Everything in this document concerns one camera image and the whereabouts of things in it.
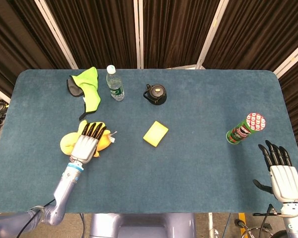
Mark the white partition frame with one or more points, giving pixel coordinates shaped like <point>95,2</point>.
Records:
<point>139,33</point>

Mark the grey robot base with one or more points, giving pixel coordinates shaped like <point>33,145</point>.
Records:
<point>142,225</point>

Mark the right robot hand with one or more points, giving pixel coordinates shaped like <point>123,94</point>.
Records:
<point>284,182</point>

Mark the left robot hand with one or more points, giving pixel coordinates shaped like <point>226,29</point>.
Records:
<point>88,143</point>

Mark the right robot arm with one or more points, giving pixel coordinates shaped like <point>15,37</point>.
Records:
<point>291,221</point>

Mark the blue table mat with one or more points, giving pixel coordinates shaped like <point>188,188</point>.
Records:
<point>164,173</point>

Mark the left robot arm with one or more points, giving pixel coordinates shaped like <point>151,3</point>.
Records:
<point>52,198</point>

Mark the black teapot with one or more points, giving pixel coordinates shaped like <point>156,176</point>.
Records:
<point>156,93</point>

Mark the clear plastic water bottle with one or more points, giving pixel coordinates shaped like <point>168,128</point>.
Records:
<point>115,85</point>

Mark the green chips can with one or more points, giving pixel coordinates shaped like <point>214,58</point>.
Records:
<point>245,129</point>

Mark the yellow plush duck toy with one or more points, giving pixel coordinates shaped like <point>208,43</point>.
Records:
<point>72,142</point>

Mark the green and grey cloth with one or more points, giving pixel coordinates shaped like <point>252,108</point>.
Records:
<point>87,88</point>

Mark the yellow sponge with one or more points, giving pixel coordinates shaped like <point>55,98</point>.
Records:
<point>155,133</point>

